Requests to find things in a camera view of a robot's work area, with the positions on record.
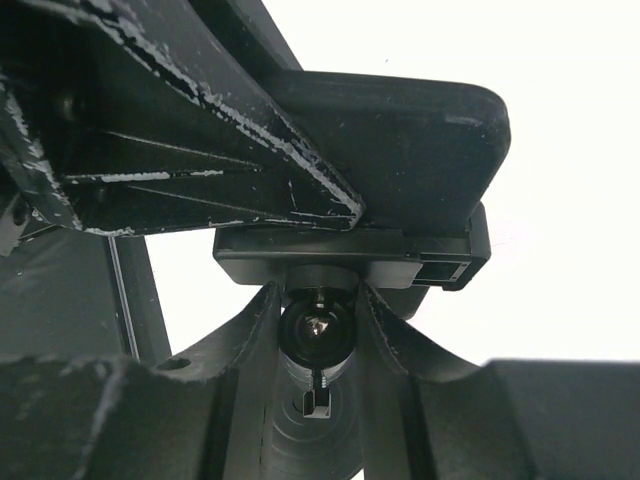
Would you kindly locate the black phone stand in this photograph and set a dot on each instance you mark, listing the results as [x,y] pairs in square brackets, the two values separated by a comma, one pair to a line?
[316,433]

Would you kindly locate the black phone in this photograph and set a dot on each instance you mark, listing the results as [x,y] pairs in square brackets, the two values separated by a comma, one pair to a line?
[420,153]

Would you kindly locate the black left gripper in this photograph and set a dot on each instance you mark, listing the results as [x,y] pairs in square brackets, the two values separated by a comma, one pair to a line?
[69,293]

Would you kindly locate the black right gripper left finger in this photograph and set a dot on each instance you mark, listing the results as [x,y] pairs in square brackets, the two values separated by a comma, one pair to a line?
[205,413]

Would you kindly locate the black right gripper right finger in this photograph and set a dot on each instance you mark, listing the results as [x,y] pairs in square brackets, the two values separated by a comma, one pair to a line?
[425,413]

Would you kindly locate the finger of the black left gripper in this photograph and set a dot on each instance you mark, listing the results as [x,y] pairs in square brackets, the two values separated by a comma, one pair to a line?
[145,117]

